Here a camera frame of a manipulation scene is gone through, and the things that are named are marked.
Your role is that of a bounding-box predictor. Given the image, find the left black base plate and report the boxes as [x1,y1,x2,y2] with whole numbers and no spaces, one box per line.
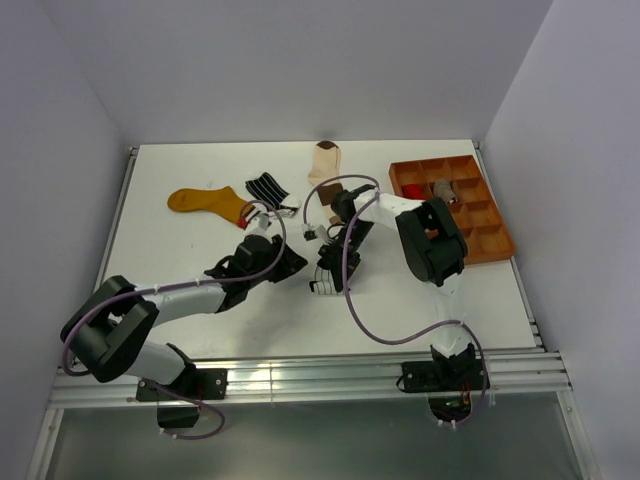
[136,368,228,402]

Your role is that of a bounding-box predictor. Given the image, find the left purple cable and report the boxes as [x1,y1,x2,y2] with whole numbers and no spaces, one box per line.
[62,199,289,441]

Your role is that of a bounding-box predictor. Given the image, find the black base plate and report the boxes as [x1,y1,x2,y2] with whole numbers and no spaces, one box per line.
[136,368,228,402]
[400,357,491,393]

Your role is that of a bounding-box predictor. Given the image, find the red rolled sock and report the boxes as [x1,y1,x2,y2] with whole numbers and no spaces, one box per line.
[402,184,426,201]

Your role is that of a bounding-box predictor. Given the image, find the cream brown sock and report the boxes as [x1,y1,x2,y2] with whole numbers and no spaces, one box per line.
[308,140,344,225]

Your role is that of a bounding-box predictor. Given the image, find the purple cable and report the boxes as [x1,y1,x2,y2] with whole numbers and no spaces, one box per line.
[301,173,494,426]
[62,199,289,441]

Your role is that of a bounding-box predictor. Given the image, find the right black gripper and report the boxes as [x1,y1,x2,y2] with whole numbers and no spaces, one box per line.
[320,220,375,292]

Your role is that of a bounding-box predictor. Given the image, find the grey rolled sock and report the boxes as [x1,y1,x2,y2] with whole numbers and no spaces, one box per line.
[432,178,458,205]

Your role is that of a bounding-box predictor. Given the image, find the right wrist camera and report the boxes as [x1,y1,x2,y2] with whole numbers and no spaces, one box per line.
[302,223,329,243]

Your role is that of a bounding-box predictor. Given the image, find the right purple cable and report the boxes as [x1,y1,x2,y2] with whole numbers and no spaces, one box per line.
[301,173,494,426]

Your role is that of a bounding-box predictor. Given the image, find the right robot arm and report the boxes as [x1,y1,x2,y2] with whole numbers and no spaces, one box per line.
[311,184,483,390]

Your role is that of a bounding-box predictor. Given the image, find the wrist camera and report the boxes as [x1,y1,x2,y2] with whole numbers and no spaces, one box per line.
[238,212,271,237]
[302,223,329,243]

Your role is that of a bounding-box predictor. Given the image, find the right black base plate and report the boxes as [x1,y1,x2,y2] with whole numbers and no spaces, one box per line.
[400,357,491,393]

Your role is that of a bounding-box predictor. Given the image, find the wooden compartment tray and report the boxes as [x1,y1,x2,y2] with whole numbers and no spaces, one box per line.
[389,155,516,264]

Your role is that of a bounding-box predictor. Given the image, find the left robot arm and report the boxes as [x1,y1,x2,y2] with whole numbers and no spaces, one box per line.
[60,234,308,399]

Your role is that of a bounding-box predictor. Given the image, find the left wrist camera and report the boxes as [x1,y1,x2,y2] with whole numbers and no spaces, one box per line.
[238,212,271,237]

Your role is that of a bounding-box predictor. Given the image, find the mustard yellow sock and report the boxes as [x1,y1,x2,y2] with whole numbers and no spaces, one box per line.
[167,186,255,229]

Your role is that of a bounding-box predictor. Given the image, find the aluminium frame rail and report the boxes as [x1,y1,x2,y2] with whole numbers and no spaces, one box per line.
[48,350,572,409]

